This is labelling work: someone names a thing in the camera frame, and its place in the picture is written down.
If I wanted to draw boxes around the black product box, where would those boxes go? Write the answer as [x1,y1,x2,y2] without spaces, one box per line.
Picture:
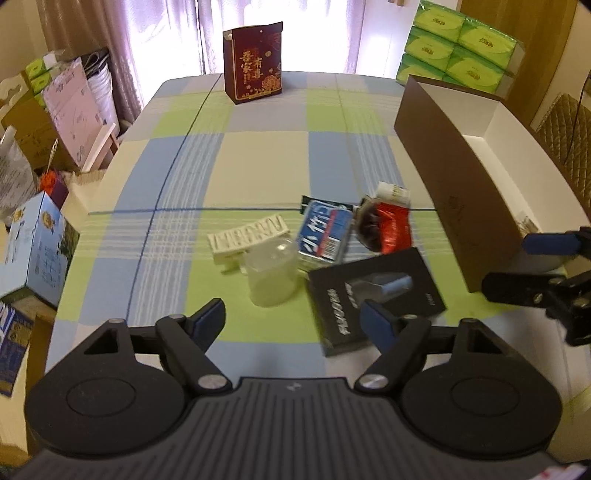
[307,247,448,357]

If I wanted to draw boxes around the small green tissue packs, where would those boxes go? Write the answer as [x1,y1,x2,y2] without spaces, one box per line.
[25,51,70,93]

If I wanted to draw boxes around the large brown cardboard box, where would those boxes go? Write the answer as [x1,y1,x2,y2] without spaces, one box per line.
[394,76,583,294]

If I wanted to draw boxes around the small white bottle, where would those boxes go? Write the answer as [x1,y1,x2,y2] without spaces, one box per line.
[375,181,411,208]

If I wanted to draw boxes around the pale purple curtain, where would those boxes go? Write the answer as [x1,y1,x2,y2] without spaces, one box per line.
[37,0,416,123]

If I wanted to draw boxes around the purple bag with orange item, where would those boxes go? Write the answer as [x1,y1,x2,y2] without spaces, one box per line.
[39,170,70,208]

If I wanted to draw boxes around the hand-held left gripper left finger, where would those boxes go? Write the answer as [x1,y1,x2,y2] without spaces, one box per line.
[83,298,232,395]

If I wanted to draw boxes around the blue printed booklet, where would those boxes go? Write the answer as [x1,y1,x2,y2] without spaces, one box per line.
[0,302,35,398]

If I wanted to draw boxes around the pink cardboard carton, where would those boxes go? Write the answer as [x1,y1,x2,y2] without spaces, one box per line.
[41,62,116,171]

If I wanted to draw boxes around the white plastic bag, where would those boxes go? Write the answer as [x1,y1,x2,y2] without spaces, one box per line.
[0,127,40,222]

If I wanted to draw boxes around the light blue carton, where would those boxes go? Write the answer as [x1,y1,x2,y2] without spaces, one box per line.
[0,191,80,309]

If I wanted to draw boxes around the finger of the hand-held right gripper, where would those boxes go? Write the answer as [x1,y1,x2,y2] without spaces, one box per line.
[522,227,591,258]
[481,271,568,306]

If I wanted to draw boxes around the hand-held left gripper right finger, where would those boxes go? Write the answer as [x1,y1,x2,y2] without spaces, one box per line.
[355,299,509,395]

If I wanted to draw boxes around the quilted tan chair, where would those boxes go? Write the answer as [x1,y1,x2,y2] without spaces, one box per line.
[531,92,591,217]

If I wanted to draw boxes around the thin black cable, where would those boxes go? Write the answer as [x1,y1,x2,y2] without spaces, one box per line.
[563,76,591,164]

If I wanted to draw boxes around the white stacked bags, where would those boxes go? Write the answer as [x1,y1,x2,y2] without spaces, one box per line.
[82,50,117,134]

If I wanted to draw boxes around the clear plastic cup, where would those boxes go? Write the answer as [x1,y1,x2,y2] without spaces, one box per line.
[243,239,301,308]

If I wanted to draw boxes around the stack of green tissue packs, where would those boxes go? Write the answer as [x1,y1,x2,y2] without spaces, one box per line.
[396,0,526,97]

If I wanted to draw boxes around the red packet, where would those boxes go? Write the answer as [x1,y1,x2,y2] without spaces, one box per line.
[376,203,413,254]

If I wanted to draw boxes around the white plastic lettered clip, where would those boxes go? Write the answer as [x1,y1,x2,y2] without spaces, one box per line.
[208,213,291,274]

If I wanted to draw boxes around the dark red gift box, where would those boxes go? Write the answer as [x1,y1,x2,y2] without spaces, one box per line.
[222,21,284,105]

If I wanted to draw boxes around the blue card case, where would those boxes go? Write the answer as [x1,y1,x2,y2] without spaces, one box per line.
[295,199,354,265]

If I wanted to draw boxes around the plaid cloth covered desktop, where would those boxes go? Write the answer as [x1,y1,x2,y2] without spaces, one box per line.
[44,69,591,462]

